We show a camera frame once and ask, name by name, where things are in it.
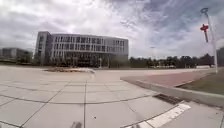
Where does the large grey building with windows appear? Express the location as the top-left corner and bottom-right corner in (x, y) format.
(33, 31), (130, 68)

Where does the low planting bed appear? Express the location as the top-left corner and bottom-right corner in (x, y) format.
(42, 66), (96, 74)

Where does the grey stone slab plaza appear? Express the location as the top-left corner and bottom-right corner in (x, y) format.
(0, 64), (224, 128)

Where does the red brick path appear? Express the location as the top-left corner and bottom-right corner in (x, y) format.
(135, 70), (212, 89)

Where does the row of dark trees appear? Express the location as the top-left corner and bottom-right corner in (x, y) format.
(128, 53), (216, 70)

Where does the dark drain grate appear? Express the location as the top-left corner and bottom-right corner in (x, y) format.
(152, 93), (184, 105)

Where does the robot's own part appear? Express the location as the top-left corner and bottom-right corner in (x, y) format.
(70, 121), (83, 128)

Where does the grey stone kerb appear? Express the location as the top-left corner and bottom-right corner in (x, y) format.
(120, 76), (224, 108)

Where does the low grey building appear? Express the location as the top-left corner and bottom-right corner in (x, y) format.
(0, 47), (34, 64)

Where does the grass patch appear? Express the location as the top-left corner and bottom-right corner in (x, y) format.
(179, 70), (224, 96)

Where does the lamp pole with red ornament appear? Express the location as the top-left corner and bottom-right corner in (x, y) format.
(199, 7), (220, 75)

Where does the dark building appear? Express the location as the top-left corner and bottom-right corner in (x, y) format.
(216, 47), (224, 68)

